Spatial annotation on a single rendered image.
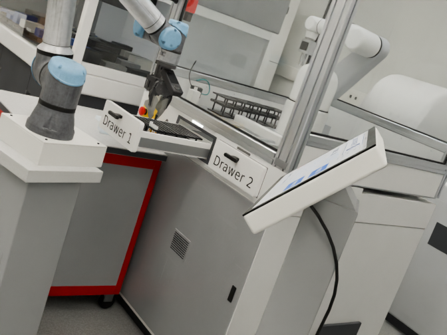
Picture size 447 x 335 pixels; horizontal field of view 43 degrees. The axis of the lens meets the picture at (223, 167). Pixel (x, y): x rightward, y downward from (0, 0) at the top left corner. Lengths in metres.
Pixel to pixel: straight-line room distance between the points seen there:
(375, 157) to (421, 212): 1.44
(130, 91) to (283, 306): 1.84
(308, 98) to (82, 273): 1.21
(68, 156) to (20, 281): 0.44
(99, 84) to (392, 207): 1.52
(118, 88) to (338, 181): 1.98
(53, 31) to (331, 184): 1.10
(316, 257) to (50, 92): 0.94
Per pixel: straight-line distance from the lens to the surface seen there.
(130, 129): 2.04
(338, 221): 1.37
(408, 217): 2.52
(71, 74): 1.80
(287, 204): 1.18
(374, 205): 2.30
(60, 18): 1.92
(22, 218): 1.85
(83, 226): 2.37
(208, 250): 2.16
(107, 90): 2.97
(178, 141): 2.11
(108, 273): 2.54
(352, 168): 1.16
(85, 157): 1.89
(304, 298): 1.43
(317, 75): 1.87
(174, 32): 1.90
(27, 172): 1.74
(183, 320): 2.28
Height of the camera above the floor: 1.30
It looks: 12 degrees down
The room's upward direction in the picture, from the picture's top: 19 degrees clockwise
